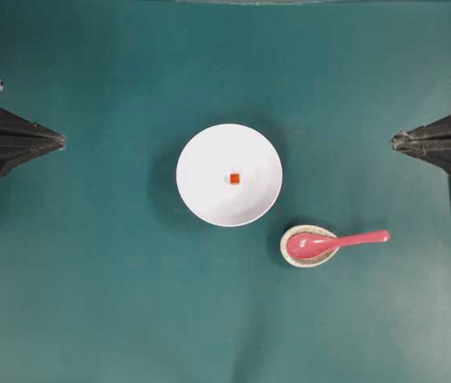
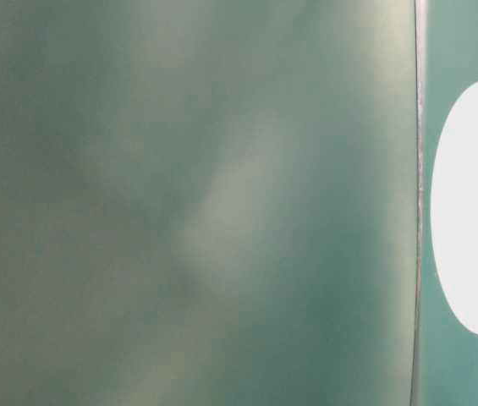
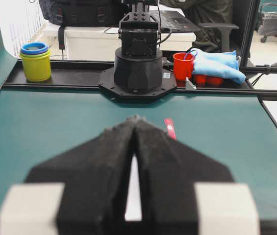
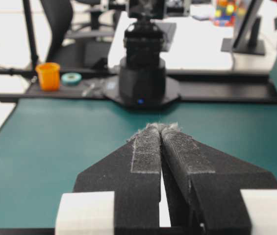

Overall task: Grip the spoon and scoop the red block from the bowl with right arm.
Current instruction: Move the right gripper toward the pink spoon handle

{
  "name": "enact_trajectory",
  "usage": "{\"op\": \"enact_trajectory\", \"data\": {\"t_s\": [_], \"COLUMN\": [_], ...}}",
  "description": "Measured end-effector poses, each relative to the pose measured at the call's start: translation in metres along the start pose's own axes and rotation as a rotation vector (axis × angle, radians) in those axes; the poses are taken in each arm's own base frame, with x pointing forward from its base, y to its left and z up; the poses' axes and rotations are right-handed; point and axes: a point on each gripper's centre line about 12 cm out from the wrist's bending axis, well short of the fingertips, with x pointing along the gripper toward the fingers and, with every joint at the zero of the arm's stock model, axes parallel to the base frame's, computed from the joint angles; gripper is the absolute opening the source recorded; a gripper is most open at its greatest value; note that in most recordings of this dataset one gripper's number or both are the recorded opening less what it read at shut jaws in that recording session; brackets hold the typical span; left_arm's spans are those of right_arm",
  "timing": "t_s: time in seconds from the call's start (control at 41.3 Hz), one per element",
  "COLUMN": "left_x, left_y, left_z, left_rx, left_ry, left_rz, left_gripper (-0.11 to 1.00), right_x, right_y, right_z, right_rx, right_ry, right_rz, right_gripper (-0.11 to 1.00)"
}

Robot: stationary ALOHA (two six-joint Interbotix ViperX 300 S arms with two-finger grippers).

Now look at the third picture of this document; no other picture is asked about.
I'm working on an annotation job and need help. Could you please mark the red cups under cloth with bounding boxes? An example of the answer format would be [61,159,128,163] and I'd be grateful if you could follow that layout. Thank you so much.
[193,75,224,87]

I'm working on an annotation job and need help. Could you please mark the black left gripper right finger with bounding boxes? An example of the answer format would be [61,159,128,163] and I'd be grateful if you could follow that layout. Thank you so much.
[133,116,260,235]

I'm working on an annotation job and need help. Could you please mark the light blue cloth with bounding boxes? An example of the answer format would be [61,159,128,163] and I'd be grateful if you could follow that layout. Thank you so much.
[187,48,246,85]

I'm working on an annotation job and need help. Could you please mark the blue stacked cup rims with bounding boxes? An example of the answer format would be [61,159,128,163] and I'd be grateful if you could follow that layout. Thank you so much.
[20,42,49,55]

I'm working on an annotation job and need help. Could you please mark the black laptop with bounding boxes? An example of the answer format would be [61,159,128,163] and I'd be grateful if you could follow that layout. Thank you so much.
[150,10,200,33]

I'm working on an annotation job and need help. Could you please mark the black backpack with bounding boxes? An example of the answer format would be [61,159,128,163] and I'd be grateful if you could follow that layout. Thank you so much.
[39,0,129,50]

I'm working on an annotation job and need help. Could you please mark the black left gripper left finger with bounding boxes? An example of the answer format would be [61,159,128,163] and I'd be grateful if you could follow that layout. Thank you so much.
[0,117,136,235]

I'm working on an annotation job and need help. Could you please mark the red plastic cup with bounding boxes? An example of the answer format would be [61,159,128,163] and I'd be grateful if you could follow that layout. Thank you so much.
[173,52,196,81]

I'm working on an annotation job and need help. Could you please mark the black aluminium frame rail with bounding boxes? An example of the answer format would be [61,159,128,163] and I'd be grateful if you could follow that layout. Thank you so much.
[3,60,277,100]

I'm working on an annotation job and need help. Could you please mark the yellow-green stacked cups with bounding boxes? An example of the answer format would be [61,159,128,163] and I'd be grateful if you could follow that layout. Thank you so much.
[20,49,51,82]

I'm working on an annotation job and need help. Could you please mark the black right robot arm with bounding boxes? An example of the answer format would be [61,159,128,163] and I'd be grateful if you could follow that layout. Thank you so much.
[102,0,260,235]

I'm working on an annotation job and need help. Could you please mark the red plastic spoon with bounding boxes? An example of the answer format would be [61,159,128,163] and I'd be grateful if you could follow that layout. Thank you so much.
[164,118,176,140]

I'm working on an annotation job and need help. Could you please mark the black office chair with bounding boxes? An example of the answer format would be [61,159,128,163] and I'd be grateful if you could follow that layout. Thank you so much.
[199,23,239,52]

